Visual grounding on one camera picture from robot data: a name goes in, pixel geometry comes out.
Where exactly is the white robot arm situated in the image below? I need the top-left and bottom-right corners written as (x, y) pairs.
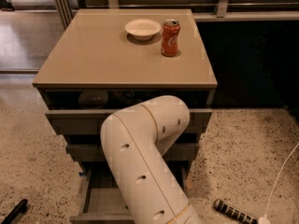
top-left (100, 95), bottom-right (204, 224)

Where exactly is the grey drawer cabinet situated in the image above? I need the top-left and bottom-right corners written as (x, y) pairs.
top-left (32, 8), bottom-right (218, 173)

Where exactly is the middle grey drawer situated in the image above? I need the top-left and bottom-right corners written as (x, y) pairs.
top-left (66, 143), bottom-right (199, 161)

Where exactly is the grey drawer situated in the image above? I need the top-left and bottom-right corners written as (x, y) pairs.
top-left (66, 143), bottom-right (199, 161)
top-left (46, 109), bottom-right (212, 135)
top-left (70, 161), bottom-right (198, 224)

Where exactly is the top grey drawer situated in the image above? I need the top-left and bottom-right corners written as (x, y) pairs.
top-left (46, 109), bottom-right (212, 135)

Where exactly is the bottom grey drawer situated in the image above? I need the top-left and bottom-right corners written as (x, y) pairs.
top-left (70, 161), bottom-right (198, 224)

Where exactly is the grey round speaker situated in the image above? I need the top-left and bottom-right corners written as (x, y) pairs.
top-left (78, 90), bottom-right (108, 108)

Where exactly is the white bowl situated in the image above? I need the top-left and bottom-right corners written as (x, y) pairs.
top-left (125, 19), bottom-right (161, 41)

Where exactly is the orange soda can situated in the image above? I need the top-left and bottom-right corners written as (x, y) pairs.
top-left (161, 20), bottom-right (180, 57)

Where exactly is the black object on floor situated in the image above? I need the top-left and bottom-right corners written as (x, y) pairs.
top-left (1, 199), bottom-right (28, 224)

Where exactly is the white cable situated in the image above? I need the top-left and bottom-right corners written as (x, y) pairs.
top-left (257, 142), bottom-right (299, 224)

